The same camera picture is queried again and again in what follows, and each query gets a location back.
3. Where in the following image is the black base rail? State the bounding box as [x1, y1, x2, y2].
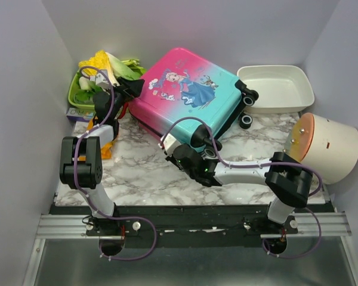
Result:
[40, 204, 343, 248]

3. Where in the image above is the green leafy lettuce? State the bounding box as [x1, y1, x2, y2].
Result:
[106, 53, 147, 80]

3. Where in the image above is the green plastic vegetable tray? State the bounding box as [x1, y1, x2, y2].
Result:
[67, 72, 95, 110]

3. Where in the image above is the white bok choy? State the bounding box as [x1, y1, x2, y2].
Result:
[78, 76, 94, 91]

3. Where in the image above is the white rectangular plastic basin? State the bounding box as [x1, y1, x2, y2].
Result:
[236, 65, 314, 114]

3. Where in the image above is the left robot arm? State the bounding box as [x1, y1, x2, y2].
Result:
[60, 77, 144, 235]

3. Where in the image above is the purple and white small box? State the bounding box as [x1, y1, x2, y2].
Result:
[66, 107, 95, 122]

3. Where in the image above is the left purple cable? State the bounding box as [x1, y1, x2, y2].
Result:
[73, 66, 158, 263]

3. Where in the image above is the pink and teal kids suitcase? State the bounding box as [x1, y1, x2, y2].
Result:
[129, 48, 259, 153]

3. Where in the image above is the napa cabbage with yellow top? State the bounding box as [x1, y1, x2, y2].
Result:
[78, 50, 118, 85]

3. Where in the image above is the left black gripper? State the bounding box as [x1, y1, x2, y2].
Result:
[104, 77, 146, 119]

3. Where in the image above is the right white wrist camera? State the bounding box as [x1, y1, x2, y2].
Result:
[158, 133, 182, 156]

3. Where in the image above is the white cylinder appliance orange lid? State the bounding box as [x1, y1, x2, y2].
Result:
[284, 113, 358, 185]

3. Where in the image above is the red chili pepper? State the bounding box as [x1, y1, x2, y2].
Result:
[118, 102, 129, 119]

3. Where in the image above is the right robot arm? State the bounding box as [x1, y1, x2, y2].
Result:
[165, 144, 313, 234]

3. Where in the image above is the orange snack bag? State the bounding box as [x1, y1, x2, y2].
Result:
[76, 117, 116, 160]

